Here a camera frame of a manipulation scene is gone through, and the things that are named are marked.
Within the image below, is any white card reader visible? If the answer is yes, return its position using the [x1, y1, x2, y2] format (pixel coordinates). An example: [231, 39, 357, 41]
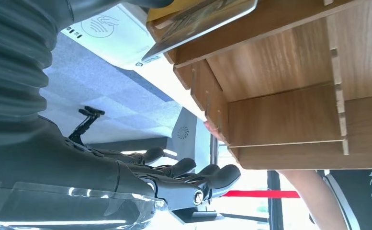
[60, 2, 175, 71]

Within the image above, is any person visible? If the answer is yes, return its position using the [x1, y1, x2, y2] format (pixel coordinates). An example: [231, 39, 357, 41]
[203, 120, 372, 230]

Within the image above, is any grey kiosk stand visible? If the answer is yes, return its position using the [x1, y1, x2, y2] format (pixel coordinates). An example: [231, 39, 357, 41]
[170, 107, 221, 166]

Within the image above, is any clear plastic film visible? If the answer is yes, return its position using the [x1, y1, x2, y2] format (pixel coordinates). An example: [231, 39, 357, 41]
[0, 181, 169, 230]

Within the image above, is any black stand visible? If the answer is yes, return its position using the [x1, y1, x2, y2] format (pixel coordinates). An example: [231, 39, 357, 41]
[68, 106, 106, 147]

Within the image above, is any wooden organizer box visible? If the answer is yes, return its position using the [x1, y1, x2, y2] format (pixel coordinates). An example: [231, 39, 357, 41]
[146, 0, 372, 171]

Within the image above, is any red barrier belt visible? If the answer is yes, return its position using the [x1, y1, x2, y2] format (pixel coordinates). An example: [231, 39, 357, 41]
[220, 190, 301, 199]

